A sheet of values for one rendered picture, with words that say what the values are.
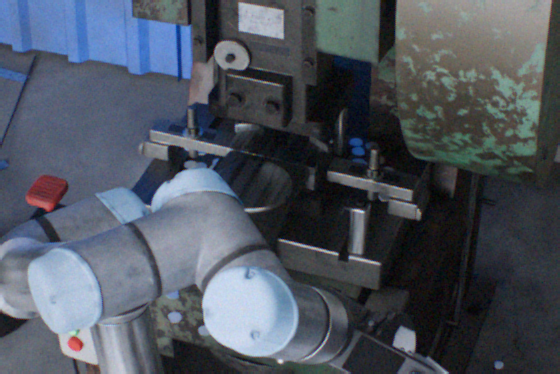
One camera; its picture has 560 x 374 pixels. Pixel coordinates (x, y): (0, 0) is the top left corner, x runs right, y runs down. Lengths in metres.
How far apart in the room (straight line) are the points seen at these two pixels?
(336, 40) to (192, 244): 0.72
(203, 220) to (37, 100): 2.52
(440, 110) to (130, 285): 0.52
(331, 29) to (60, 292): 0.81
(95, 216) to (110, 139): 1.94
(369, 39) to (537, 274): 1.39
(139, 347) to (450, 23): 0.57
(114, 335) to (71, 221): 0.17
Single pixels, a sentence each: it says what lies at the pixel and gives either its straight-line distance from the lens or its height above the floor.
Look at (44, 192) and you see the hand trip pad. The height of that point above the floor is 0.76.
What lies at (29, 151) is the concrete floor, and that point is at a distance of 3.44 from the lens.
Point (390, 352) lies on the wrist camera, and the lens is 1.24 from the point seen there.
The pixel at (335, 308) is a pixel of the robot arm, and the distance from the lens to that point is 1.19.
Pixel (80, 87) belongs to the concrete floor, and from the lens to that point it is 3.67.
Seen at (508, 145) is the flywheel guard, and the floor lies 1.15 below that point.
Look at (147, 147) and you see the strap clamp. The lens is 2.20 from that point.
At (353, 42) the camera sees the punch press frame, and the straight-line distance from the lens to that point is 1.80.
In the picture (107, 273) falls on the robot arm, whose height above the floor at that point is 1.30.
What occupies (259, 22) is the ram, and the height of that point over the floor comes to 1.06.
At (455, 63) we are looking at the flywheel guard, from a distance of 1.43.
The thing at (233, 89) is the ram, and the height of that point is 0.95.
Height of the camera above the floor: 2.06
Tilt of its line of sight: 39 degrees down
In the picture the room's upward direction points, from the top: straight up
